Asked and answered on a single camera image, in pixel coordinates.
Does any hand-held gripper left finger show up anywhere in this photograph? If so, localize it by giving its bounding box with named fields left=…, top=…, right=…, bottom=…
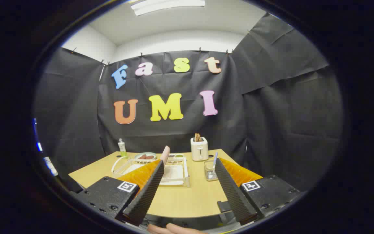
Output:
left=73, top=159, right=165, bottom=227

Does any clear bottle with green liquid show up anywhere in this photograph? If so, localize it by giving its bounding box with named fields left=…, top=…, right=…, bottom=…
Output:
left=118, top=138, right=128, bottom=159

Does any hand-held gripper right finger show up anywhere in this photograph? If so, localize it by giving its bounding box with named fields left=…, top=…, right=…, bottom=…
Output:
left=215, top=158, right=302, bottom=225

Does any white printed sheet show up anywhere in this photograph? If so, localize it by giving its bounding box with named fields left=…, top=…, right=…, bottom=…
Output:
left=43, top=157, right=58, bottom=176

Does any pale green plate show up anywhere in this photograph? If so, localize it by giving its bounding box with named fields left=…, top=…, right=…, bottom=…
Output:
left=134, top=152, right=157, bottom=163

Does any white drip tray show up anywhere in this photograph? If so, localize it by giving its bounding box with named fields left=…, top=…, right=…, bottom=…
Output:
left=122, top=163, right=186, bottom=186

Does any cream toaster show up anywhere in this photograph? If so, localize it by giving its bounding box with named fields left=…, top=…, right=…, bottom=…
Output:
left=191, top=137, right=209, bottom=161

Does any ceiling light fixture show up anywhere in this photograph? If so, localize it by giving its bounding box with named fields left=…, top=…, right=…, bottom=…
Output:
left=130, top=0, right=206, bottom=16

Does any wire mesh basket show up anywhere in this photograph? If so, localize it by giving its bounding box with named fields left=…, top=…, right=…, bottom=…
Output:
left=205, top=160, right=219, bottom=181

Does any blue glowing screen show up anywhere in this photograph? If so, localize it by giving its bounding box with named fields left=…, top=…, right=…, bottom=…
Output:
left=33, top=119, right=43, bottom=151

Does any white wire dish rack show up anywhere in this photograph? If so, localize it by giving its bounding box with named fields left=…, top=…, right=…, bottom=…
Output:
left=111, top=154, right=191, bottom=188

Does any black backdrop cloth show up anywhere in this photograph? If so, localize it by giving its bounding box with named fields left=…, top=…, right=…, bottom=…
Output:
left=33, top=13, right=345, bottom=195

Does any pink plate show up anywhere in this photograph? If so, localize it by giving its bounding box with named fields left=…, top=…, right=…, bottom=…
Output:
left=160, top=146, right=170, bottom=164

